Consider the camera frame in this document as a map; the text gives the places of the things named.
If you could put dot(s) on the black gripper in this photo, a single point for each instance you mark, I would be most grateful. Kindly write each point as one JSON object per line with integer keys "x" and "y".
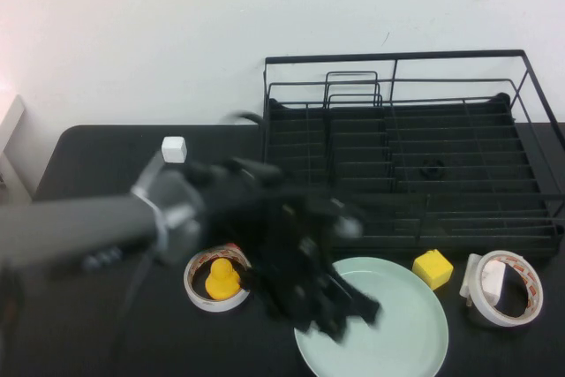
{"x": 291, "y": 249}

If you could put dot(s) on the light green round plate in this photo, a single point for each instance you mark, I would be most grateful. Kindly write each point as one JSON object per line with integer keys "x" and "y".
{"x": 397, "y": 328}

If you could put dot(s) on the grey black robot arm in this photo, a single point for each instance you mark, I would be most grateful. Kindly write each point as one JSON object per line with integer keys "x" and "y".
{"x": 88, "y": 227}

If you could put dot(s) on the yellow foam cube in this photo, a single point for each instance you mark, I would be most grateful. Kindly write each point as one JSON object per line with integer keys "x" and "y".
{"x": 432, "y": 269}

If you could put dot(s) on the yellow rubber duck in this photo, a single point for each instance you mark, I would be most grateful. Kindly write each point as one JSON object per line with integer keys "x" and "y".
{"x": 222, "y": 284}

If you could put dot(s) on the white tape roll around duck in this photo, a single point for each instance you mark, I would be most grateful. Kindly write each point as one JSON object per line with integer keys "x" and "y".
{"x": 212, "y": 305}

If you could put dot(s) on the white tape roll around adapter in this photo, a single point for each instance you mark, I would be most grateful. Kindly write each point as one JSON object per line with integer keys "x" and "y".
{"x": 485, "y": 311}

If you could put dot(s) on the white power plug adapter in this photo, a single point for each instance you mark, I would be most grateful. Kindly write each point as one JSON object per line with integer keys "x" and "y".
{"x": 493, "y": 282}

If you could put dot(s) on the black plastic drip tray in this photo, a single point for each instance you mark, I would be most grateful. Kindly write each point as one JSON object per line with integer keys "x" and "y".
{"x": 463, "y": 144}

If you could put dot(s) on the white cube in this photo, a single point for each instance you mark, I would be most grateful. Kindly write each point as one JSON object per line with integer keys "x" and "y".
{"x": 174, "y": 149}

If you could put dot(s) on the white side table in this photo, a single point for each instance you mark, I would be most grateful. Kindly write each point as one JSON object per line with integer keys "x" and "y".
{"x": 11, "y": 121}

